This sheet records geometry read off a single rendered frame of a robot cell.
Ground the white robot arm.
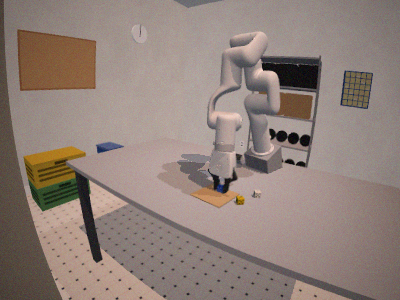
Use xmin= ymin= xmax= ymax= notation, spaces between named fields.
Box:
xmin=207 ymin=32 xmax=280 ymax=156

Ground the orange mat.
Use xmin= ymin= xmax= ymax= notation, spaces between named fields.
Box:
xmin=190 ymin=184 xmax=239 ymax=208

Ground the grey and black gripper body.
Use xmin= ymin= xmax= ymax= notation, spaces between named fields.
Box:
xmin=209 ymin=148 xmax=236 ymax=179

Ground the yellow die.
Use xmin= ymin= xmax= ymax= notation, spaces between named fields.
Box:
xmin=236 ymin=196 xmax=245 ymax=205

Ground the white die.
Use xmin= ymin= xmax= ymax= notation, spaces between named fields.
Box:
xmin=253 ymin=190 xmax=261 ymax=198

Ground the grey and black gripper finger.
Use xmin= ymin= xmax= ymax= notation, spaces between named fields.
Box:
xmin=223 ymin=169 xmax=238 ymax=193
xmin=208 ymin=169 xmax=220 ymax=190

